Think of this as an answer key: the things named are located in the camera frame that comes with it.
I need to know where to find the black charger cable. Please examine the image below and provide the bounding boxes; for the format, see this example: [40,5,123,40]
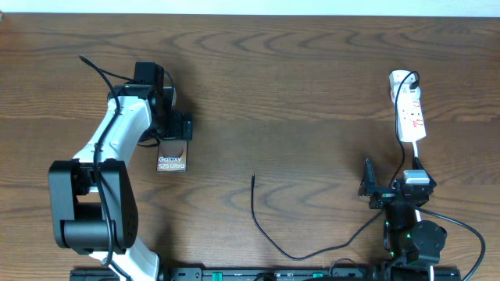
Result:
[250,70,421,261]

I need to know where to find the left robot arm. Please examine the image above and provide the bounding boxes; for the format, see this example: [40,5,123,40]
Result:
[48,61,192,281]

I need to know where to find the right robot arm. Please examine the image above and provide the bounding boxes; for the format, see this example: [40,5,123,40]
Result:
[358,158,447,280]

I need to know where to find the white power strip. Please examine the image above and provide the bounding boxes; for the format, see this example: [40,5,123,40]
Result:
[389,69,426,143]

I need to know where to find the white power strip cord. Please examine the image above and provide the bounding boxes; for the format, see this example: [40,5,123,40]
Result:
[412,140,435,281]

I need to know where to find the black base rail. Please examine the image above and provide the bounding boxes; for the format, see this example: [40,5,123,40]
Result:
[69,267,461,281]

